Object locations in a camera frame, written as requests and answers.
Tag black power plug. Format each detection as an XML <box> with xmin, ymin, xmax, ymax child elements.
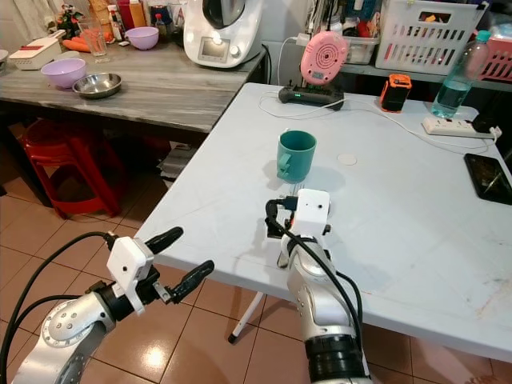
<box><xmin>470</xmin><ymin>110</ymin><xmax>501</xmax><ymax>135</ymax></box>

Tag white metal table leg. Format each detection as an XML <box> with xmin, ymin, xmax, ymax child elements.
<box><xmin>228</xmin><ymin>290</ymin><xmax>266</xmax><ymax>345</ymax></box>

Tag clear plastic storage box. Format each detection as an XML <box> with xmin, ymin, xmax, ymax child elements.
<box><xmin>342</xmin><ymin>36</ymin><xmax>381</xmax><ymax>66</ymax></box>

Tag clear drinking glass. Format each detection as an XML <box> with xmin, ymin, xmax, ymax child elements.
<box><xmin>81</xmin><ymin>20</ymin><xmax>110</xmax><ymax>63</ymax></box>

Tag black smartphone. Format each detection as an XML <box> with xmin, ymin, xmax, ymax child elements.
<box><xmin>464</xmin><ymin>153</ymin><xmax>512</xmax><ymax>206</ymax></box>

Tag pink round device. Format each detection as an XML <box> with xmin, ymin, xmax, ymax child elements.
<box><xmin>300</xmin><ymin>30</ymin><xmax>350</xmax><ymax>86</ymax></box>

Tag clear plastic water bottle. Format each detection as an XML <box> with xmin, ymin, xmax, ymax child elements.
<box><xmin>431</xmin><ymin>30</ymin><xmax>493</xmax><ymax>120</ymax></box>

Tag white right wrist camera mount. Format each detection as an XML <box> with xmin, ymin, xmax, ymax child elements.
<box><xmin>292</xmin><ymin>189</ymin><xmax>331</xmax><ymax>238</ymax></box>

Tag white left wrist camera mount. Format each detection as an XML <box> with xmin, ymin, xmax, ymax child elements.
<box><xmin>106</xmin><ymin>237</ymin><xmax>155</xmax><ymax>294</ymax></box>

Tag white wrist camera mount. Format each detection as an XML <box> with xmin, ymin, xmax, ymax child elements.
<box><xmin>106</xmin><ymin>237</ymin><xmax>155</xmax><ymax>294</ymax></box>
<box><xmin>292</xmin><ymin>189</ymin><xmax>331</xmax><ymax>238</ymax></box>

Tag small lilac plastic bowl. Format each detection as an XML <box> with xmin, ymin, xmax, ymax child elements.
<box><xmin>126</xmin><ymin>26</ymin><xmax>160</xmax><ymax>51</ymax></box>

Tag dark green red package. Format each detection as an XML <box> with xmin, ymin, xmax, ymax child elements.
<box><xmin>56</xmin><ymin>4</ymin><xmax>85</xmax><ymax>39</ymax></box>

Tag white hanging towel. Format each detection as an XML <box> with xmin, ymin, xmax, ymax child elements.
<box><xmin>12</xmin><ymin>0</ymin><xmax>54</xmax><ymax>33</ymax></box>

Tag large lilac plastic bowl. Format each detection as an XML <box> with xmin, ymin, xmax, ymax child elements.
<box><xmin>41</xmin><ymin>58</ymin><xmax>87</xmax><ymax>90</ymax></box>

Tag small white red-capped bottle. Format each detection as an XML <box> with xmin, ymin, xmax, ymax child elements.
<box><xmin>108</xmin><ymin>6</ymin><xmax>123</xmax><ymax>42</ymax></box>

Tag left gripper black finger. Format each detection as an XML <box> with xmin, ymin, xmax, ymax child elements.
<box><xmin>173</xmin><ymin>261</ymin><xmax>215</xmax><ymax>305</ymax></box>
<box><xmin>146</xmin><ymin>227</ymin><xmax>184</xmax><ymax>250</ymax></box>

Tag white plastic laundry basket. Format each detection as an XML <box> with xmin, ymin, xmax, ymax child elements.
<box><xmin>376</xmin><ymin>0</ymin><xmax>489</xmax><ymax>77</ymax></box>

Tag white grater with red blade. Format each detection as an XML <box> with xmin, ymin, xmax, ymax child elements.
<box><xmin>9</xmin><ymin>38</ymin><xmax>63</xmax><ymax>71</ymax></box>

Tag stainless steel bowl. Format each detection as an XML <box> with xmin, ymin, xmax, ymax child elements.
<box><xmin>73</xmin><ymin>73</ymin><xmax>123</xmax><ymax>100</ymax></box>

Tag clear jar with blue contents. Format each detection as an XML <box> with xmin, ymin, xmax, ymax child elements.
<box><xmin>149</xmin><ymin>4</ymin><xmax>174</xmax><ymax>37</ymax></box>

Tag teal plastic mug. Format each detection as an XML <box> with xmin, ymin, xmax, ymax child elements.
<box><xmin>277</xmin><ymin>130</ymin><xmax>318</xmax><ymax>185</ymax></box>

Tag short black left arm cable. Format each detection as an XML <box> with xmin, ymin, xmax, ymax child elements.
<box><xmin>4</xmin><ymin>294</ymin><xmax>86</xmax><ymax>353</ymax></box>

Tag black charger base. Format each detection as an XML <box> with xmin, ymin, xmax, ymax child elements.
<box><xmin>278</xmin><ymin>84</ymin><xmax>345</xmax><ymax>111</ymax></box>

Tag orange bottle with white cap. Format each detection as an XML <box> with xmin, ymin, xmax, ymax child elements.
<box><xmin>131</xmin><ymin>0</ymin><xmax>148</xmax><ymax>30</ymax></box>

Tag red plastic basket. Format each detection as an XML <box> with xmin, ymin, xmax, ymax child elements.
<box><xmin>478</xmin><ymin>36</ymin><xmax>512</xmax><ymax>82</ymax></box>

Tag red plastic stool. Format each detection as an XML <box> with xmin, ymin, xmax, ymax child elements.
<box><xmin>22</xmin><ymin>120</ymin><xmax>125</xmax><ymax>218</ymax></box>

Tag white kitchen food processor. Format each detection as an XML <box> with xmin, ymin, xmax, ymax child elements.
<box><xmin>183</xmin><ymin>0</ymin><xmax>263</xmax><ymax>70</ymax></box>

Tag orange and black device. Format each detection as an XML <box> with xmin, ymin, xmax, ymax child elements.
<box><xmin>380</xmin><ymin>74</ymin><xmax>414</xmax><ymax>114</ymax></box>

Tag white power strip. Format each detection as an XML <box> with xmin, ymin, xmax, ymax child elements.
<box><xmin>422</xmin><ymin>116</ymin><xmax>498</xmax><ymax>138</ymax></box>

